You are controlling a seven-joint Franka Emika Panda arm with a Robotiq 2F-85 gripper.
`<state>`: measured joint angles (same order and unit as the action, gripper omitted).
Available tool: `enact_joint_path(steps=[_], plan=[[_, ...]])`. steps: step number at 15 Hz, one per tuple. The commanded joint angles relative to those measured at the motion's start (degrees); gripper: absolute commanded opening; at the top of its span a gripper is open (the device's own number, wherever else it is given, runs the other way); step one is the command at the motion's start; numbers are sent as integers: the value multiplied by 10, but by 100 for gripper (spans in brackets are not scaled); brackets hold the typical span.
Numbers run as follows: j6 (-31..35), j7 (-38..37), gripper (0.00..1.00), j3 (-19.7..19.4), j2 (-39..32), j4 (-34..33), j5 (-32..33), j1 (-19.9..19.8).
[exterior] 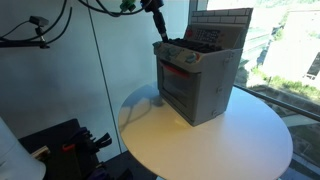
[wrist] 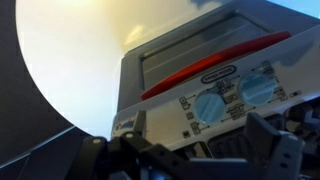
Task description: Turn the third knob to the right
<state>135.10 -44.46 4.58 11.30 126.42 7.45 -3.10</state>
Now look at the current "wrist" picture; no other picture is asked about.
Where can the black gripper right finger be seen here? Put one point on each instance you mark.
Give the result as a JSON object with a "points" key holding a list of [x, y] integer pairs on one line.
{"points": [[263, 133]]}

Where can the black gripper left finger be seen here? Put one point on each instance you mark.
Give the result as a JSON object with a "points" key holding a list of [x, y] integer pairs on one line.
{"points": [[140, 122]]}

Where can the light blue stove knob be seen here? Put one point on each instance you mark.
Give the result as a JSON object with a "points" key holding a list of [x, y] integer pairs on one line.
{"points": [[257, 88], [210, 107]]}

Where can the grey toy stove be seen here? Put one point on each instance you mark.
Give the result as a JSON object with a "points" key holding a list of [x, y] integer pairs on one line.
{"points": [[160, 126]]}

